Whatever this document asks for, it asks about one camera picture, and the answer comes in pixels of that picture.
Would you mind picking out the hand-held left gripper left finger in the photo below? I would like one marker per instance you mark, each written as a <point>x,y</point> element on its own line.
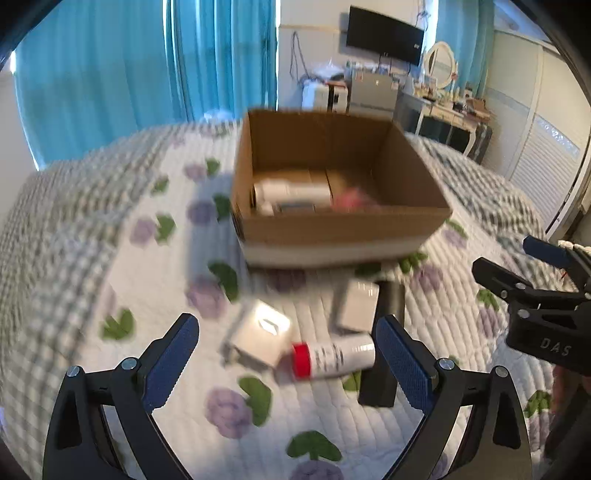
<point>170,367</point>

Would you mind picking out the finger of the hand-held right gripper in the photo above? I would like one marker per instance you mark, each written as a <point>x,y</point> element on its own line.
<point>542,250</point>
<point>501,279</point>

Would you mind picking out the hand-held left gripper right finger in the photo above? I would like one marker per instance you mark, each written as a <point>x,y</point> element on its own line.
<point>406,369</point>

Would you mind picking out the white bottle with red cap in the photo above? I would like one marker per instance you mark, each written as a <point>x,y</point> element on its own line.
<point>339,354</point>

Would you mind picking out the long black rectangular block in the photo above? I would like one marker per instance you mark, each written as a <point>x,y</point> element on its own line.
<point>392,300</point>

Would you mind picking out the grey rectangular box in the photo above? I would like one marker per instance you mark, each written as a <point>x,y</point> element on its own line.
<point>355,305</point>

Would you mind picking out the small white cube box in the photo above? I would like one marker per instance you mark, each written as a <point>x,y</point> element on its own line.
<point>253,342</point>

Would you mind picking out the brown cardboard box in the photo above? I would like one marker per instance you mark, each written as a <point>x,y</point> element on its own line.
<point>323,233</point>

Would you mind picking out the floral quilted blanket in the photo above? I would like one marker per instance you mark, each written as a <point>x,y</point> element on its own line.
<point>138,286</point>

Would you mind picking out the white wardrobe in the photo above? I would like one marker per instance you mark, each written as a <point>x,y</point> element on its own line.
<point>535,124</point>

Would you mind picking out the white dressing table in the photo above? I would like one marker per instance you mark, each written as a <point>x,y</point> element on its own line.
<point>455,122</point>

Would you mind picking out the pink object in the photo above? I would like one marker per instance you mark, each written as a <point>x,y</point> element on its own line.
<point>353,199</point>

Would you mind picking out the grey flat object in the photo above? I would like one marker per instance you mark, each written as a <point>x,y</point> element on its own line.
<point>302,206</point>

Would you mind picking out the white plastic bottle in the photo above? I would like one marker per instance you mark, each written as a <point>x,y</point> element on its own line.
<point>291,190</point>

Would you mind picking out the oval white vanity mirror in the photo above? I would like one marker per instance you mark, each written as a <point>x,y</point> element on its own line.
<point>439,62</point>

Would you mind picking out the silver mini fridge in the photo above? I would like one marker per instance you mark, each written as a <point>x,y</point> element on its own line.
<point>373,94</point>

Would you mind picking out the blue curtain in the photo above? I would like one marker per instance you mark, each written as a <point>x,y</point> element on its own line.
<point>464,32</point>
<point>226,55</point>
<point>92,78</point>

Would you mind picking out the white appliance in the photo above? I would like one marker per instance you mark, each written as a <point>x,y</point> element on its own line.
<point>323,96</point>

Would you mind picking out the clear plastic bag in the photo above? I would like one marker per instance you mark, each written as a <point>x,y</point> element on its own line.
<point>327,70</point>

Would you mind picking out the black wall television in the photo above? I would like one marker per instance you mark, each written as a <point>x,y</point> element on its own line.
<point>383,34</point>

